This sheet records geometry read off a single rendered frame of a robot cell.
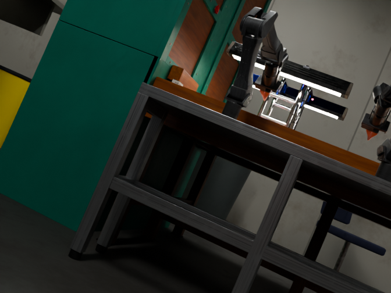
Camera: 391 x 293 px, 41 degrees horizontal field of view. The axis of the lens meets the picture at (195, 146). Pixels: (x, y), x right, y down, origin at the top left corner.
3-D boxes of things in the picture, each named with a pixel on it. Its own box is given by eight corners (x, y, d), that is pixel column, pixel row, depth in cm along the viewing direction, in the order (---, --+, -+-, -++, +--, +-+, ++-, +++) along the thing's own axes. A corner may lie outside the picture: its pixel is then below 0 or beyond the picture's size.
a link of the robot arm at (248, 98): (233, 88, 202) (228, 84, 197) (253, 95, 199) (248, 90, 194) (227, 103, 202) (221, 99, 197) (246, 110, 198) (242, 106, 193)
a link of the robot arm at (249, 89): (235, 98, 204) (252, 15, 191) (250, 103, 201) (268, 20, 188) (227, 101, 199) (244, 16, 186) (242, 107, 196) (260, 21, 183)
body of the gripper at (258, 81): (259, 77, 226) (262, 64, 221) (281, 85, 224) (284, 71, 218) (253, 85, 222) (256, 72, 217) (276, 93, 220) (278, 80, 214)
